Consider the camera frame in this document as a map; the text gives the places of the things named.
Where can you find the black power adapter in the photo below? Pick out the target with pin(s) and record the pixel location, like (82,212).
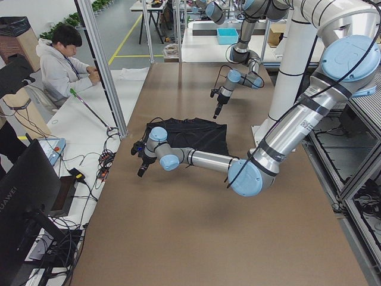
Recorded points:
(80,177)

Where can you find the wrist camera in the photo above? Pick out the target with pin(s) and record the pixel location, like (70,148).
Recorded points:
(138,148)
(214,92)

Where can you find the black Huawei monitor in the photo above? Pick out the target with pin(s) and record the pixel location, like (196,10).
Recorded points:
(28,192)

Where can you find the cardboard box with bag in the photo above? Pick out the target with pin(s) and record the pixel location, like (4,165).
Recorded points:
(18,43)

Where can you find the black graphic t-shirt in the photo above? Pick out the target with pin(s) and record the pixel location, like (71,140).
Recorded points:
(199,134)

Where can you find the blue plastic tray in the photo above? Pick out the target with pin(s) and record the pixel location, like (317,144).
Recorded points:
(227,36)

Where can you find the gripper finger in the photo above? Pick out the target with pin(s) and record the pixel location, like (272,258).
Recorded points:
(217,111)
(142,169)

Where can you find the red black usb hub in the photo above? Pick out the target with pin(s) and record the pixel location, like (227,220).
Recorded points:
(104,163)

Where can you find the metal reacher grabber tool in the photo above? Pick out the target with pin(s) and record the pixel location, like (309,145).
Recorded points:
(107,126)

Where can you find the white cloth on table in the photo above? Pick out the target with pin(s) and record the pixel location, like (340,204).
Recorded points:
(133,74)

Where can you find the aluminium frame post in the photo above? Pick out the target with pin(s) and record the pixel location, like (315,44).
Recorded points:
(88,22)

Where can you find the seated person in hoodie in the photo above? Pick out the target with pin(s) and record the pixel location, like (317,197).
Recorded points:
(61,71)

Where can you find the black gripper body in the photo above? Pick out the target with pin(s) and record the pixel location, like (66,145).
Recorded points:
(145,161)
(220,102)

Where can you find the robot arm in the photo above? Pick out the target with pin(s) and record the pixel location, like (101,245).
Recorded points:
(241,54)
(346,69)

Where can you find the teach pendant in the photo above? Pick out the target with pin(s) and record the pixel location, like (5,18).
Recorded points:
(53,148)

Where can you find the white central robot column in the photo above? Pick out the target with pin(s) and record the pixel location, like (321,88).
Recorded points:
(299,43)

